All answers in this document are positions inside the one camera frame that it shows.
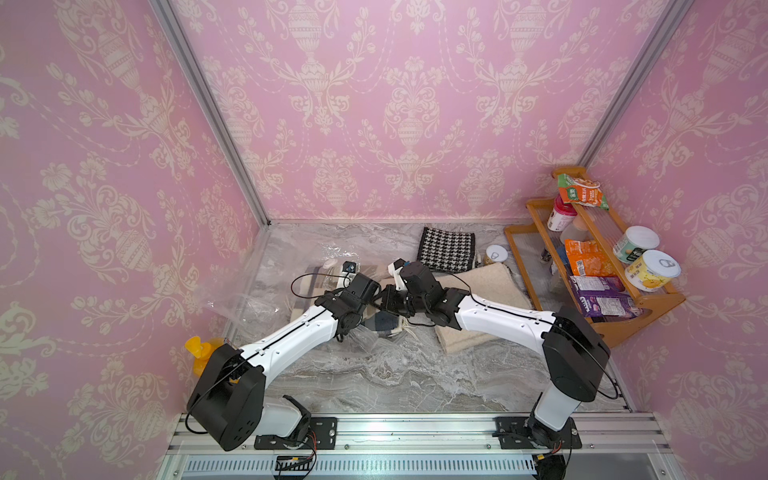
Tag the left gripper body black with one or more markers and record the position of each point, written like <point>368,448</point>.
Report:
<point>332,294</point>

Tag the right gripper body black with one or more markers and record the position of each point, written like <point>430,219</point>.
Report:
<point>405,303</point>

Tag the black white houndstooth scarf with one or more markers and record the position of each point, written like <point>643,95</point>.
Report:
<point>447,251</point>

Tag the clear plastic vacuum bag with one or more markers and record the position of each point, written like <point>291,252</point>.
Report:
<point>279,279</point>

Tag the cream fuzzy scarf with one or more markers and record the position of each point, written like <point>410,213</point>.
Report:
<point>493,284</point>

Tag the beige plaid scarf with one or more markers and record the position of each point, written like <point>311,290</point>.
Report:
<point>384,321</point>

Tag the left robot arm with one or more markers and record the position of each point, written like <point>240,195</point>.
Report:
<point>229,402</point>

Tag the yellow orange bottle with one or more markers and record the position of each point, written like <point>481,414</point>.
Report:
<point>202,351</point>

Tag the wooden two-tier rack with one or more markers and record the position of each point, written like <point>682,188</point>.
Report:
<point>606,228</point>

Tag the pink lid white jar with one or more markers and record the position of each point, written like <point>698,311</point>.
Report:
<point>561,216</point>

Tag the clear plastic bottle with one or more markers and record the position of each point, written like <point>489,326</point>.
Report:
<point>577,230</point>

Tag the purple snack packet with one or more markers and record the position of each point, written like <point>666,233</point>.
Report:
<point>604,297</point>

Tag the green orange snack packet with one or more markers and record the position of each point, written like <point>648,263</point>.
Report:
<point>584,192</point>

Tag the green white can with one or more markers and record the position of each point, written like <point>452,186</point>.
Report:
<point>634,242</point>

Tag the yellow white can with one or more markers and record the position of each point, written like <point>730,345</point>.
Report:
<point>652,270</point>

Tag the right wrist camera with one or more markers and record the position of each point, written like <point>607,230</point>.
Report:
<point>395,267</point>

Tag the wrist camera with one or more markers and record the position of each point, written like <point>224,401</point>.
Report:
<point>348,271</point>
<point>395,267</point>

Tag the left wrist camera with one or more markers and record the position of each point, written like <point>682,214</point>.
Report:
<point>348,271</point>

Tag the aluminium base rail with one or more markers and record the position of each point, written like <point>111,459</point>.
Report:
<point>603,445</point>

